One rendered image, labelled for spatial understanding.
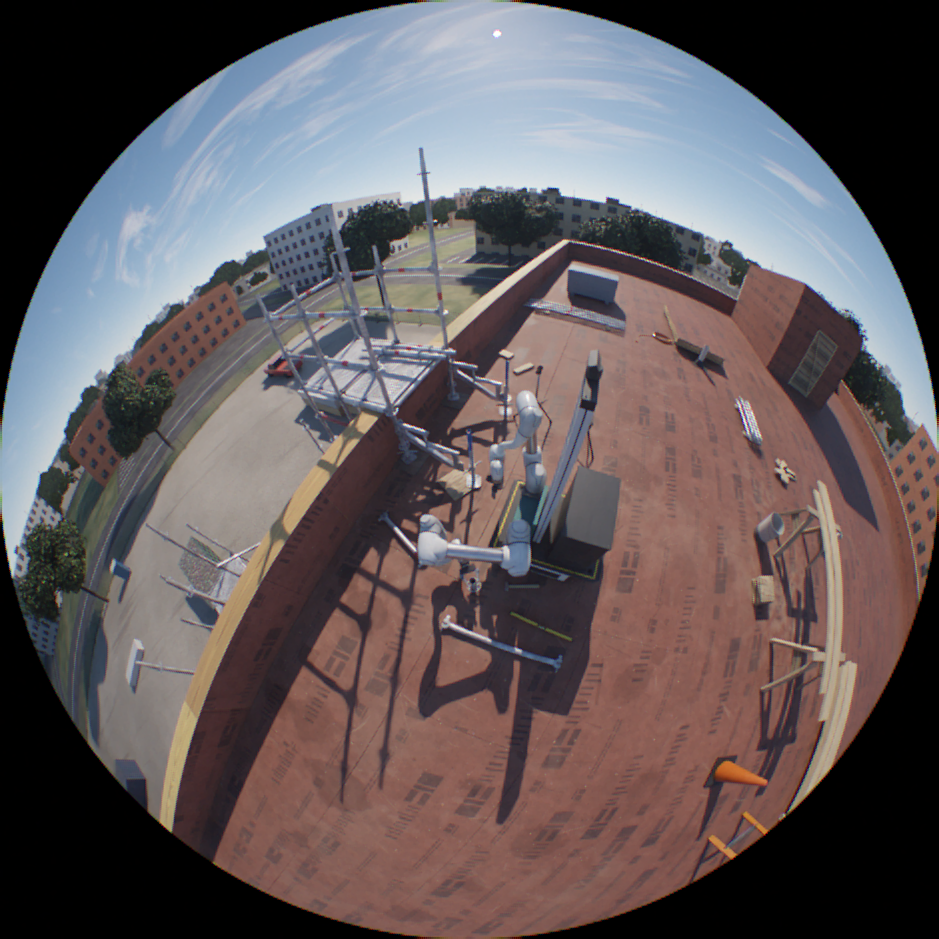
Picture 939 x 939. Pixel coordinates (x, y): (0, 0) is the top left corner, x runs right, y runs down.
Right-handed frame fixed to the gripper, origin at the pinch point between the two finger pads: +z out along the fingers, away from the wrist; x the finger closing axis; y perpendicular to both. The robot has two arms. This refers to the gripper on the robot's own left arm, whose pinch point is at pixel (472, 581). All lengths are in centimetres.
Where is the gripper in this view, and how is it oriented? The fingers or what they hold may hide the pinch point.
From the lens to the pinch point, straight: 224.8
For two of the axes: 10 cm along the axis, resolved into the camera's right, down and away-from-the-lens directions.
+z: 3.9, 7.5, -5.4
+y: 0.6, 5.6, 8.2
